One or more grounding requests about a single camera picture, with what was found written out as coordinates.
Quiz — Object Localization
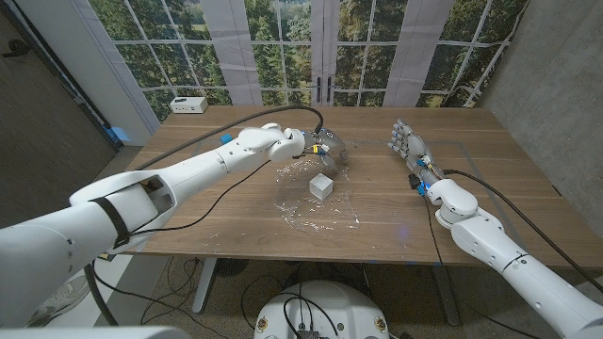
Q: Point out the black torso cable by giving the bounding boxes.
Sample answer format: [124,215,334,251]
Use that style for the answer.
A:
[281,294,341,339]

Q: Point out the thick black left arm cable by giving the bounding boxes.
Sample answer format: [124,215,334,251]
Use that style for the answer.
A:
[83,105,325,327]

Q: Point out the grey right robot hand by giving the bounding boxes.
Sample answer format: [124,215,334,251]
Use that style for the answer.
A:
[386,118,434,176]

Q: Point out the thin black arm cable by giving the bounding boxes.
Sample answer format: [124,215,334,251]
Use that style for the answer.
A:
[129,159,272,235]
[423,195,541,339]

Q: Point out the black round floor item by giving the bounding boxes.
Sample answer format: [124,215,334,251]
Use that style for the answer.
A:
[215,258,251,278]

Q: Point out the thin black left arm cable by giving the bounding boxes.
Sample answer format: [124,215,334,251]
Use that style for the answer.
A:
[129,159,272,235]

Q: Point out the white cube block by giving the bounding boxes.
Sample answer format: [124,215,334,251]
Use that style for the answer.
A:
[309,172,334,202]

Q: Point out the clear plastic wrap sheet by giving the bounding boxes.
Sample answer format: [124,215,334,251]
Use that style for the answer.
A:
[272,157,362,234]

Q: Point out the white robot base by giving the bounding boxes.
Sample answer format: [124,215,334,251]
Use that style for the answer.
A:
[253,280,391,339]

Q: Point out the white power strip box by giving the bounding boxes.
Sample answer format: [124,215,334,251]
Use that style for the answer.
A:
[169,95,209,115]

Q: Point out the grey table leg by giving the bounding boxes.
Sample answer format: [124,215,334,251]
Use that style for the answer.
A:
[431,266,462,327]

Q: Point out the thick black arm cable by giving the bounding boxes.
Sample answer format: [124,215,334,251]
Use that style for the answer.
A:
[442,169,603,293]
[83,105,325,327]

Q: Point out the white sneaker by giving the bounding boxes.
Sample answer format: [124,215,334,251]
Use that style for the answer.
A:
[25,274,93,329]

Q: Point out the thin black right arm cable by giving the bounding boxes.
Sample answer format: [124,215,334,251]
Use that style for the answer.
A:
[423,195,541,339]

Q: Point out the black door handle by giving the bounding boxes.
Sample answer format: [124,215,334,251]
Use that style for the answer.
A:
[1,39,30,59]

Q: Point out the printed window backdrop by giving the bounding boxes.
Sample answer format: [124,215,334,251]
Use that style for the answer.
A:
[87,0,529,124]

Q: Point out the dark brown door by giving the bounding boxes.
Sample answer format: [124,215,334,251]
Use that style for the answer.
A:
[0,8,119,230]

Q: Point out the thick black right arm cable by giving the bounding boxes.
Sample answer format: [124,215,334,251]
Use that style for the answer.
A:
[442,169,603,293]

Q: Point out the black floor cable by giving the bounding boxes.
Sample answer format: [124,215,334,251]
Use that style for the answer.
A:
[239,274,302,326]
[91,256,213,333]

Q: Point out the white table leg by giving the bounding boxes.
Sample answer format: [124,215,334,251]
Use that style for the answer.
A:
[191,257,219,315]

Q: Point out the light blue floor object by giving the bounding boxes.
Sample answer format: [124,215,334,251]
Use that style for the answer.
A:
[106,125,132,145]

